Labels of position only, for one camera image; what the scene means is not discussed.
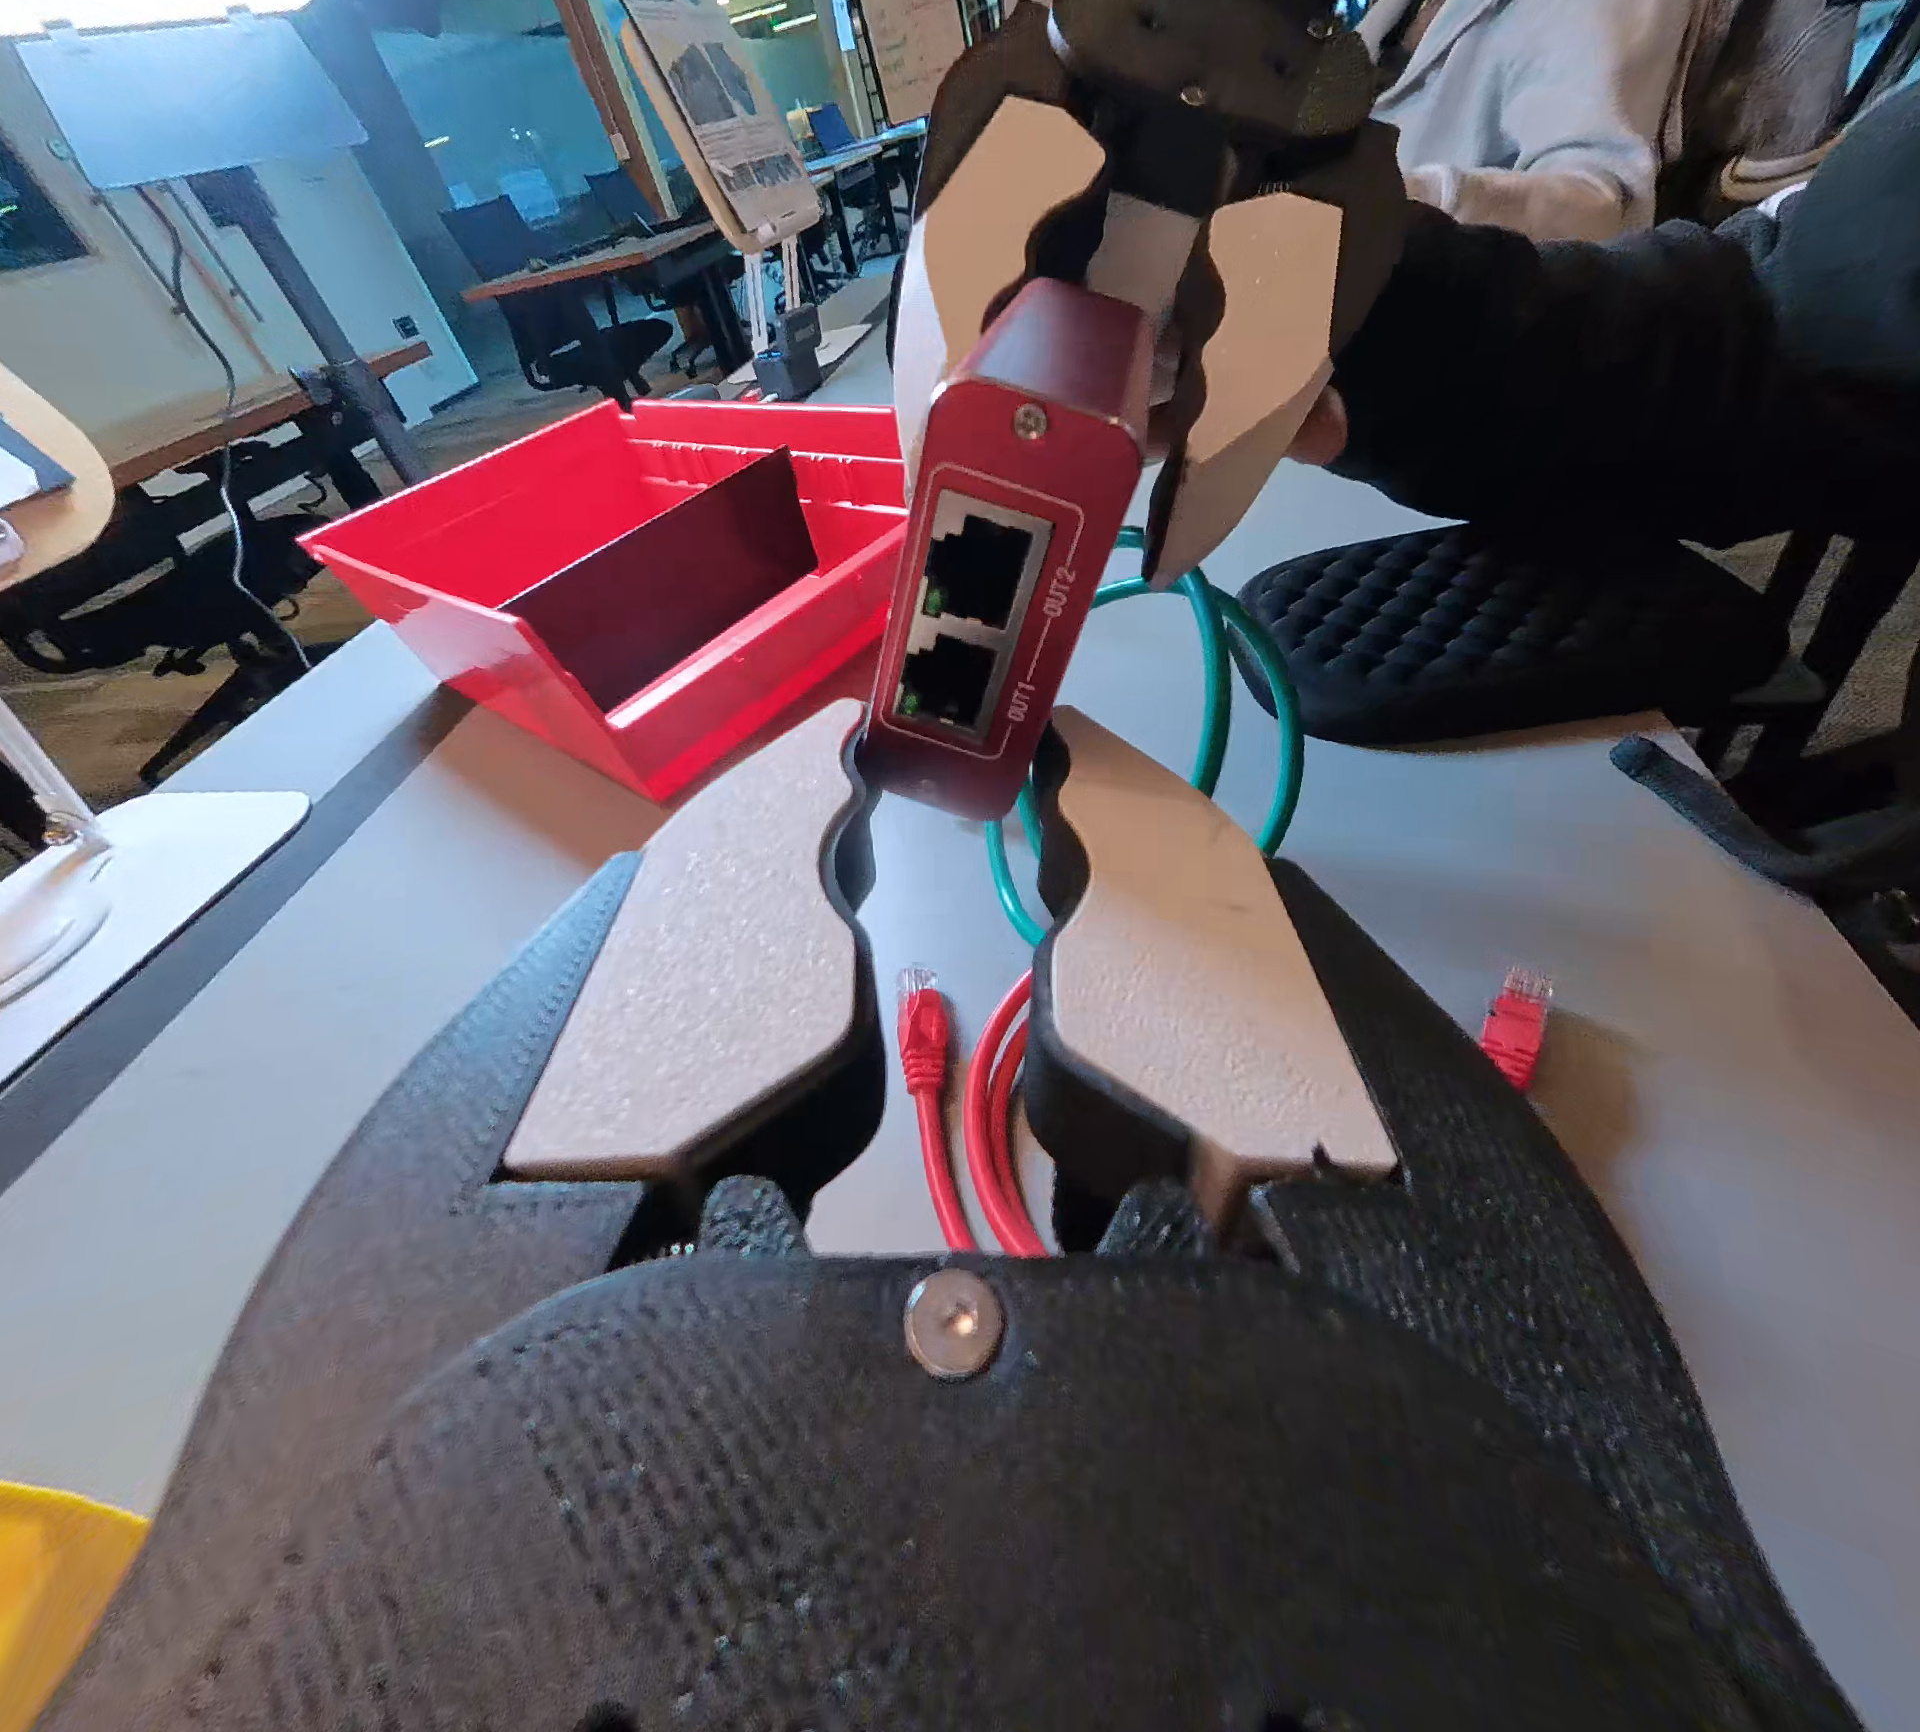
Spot white stand base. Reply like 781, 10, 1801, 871
0, 791, 313, 1016

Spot poster stand with white legs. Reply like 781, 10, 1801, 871
508, 0, 827, 323

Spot black tabletop device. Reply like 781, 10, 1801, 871
751, 303, 823, 399

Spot yellow plastic bin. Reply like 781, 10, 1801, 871
0, 1479, 152, 1732

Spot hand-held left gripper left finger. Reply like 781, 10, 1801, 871
504, 697, 880, 1247

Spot pale grey tilted panel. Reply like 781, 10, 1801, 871
15, 14, 367, 191

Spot red metal port box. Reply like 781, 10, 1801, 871
862, 280, 1159, 822

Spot wooden office desk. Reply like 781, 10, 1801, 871
462, 219, 727, 385

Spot wooden desk with black post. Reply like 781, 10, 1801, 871
113, 171, 441, 493

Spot black office chair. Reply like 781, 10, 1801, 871
486, 195, 677, 403

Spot person's right forearm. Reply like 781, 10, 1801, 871
1326, 90, 1920, 548

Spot green ethernet cable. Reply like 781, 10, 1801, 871
980, 531, 1308, 945

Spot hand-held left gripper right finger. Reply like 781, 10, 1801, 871
1024, 707, 1399, 1248

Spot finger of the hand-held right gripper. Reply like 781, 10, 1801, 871
890, 94, 1112, 490
1148, 188, 1343, 592

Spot red ethernet cable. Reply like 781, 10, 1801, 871
893, 966, 1558, 1258

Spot red plastic bin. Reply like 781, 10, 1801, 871
297, 398, 909, 804

